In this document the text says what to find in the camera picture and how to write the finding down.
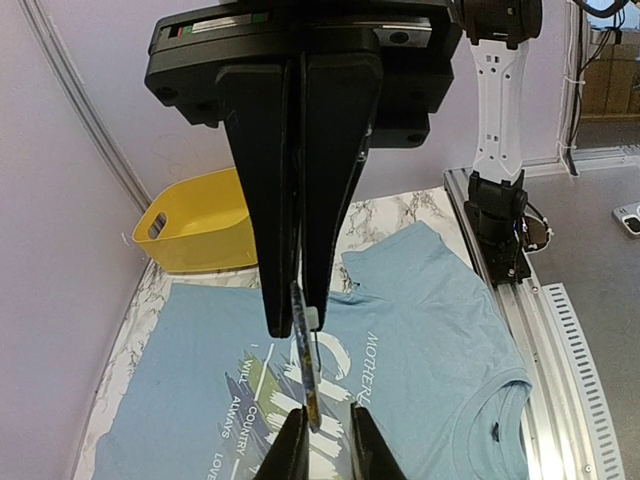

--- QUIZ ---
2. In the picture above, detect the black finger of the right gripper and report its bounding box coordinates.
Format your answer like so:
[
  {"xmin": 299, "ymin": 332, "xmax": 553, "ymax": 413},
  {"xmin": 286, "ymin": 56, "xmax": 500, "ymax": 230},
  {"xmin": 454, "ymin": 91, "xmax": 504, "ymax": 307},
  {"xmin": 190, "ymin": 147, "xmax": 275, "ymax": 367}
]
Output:
[
  {"xmin": 216, "ymin": 62, "xmax": 299, "ymax": 338},
  {"xmin": 301, "ymin": 34, "xmax": 383, "ymax": 327}
]

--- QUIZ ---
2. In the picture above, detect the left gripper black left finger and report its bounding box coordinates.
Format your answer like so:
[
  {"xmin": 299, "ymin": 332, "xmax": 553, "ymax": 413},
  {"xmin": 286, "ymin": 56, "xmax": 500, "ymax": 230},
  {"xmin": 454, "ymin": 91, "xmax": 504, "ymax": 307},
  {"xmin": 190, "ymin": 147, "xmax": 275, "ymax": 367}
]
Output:
[{"xmin": 253, "ymin": 407, "xmax": 310, "ymax": 480}]

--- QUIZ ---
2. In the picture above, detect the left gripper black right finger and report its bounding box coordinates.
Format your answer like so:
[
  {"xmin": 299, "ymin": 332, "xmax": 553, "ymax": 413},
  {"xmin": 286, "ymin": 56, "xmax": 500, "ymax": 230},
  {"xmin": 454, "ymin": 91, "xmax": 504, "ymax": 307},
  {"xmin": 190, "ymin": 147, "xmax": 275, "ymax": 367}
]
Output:
[{"xmin": 350, "ymin": 403, "xmax": 407, "ymax": 480}]

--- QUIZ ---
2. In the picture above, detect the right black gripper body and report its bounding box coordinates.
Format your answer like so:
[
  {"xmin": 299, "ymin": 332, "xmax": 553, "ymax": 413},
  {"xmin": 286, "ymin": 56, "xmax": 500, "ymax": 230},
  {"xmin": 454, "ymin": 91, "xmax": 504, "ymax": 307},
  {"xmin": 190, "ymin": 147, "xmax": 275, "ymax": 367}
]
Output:
[{"xmin": 144, "ymin": 1, "xmax": 462, "ymax": 148}]

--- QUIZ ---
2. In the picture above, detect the light blue printed t-shirt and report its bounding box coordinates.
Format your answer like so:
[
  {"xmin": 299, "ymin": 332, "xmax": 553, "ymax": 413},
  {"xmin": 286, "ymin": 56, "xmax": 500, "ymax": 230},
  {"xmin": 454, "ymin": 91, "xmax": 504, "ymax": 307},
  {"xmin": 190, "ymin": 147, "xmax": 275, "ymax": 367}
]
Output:
[{"xmin": 94, "ymin": 222, "xmax": 532, "ymax": 479}]

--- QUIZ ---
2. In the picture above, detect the white round brooch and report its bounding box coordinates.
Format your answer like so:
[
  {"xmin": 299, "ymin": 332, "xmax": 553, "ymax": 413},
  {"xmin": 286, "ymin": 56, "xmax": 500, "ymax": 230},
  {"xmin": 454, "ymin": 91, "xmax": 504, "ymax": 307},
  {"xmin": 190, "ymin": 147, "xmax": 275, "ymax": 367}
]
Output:
[{"xmin": 290, "ymin": 280, "xmax": 322, "ymax": 433}]

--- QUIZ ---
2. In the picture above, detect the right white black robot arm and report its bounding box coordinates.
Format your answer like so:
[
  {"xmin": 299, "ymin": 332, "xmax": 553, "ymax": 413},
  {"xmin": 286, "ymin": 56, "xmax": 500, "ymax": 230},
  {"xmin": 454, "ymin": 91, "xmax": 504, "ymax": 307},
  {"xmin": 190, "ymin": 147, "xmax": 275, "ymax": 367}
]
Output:
[{"xmin": 144, "ymin": 1, "xmax": 542, "ymax": 338}]

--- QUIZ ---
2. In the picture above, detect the yellow plastic basket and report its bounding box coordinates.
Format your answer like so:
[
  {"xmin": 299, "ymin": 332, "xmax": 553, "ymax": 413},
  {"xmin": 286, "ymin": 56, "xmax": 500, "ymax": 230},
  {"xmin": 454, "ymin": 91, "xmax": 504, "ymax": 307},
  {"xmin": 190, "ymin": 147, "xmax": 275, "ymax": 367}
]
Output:
[{"xmin": 132, "ymin": 168, "xmax": 258, "ymax": 274}]

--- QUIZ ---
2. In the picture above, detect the grey device on floor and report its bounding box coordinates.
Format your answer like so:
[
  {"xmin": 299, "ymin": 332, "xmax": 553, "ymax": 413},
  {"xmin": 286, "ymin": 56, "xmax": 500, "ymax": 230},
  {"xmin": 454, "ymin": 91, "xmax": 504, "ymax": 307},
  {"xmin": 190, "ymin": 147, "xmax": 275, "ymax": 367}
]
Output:
[{"xmin": 612, "ymin": 202, "xmax": 640, "ymax": 239}]

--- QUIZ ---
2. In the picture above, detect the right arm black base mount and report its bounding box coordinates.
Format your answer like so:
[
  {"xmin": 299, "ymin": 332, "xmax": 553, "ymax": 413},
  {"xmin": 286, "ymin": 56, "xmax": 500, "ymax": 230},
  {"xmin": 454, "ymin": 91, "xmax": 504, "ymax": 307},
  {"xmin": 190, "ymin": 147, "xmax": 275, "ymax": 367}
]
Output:
[{"xmin": 464, "ymin": 171, "xmax": 553, "ymax": 286}]

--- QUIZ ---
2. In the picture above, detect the right aluminium wall post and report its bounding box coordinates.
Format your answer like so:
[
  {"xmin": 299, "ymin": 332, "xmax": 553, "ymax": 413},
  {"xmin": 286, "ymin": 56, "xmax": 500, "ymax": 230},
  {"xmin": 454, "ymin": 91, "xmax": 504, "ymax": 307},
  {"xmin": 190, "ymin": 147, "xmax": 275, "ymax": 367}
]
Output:
[{"xmin": 18, "ymin": 0, "xmax": 151, "ymax": 213}]

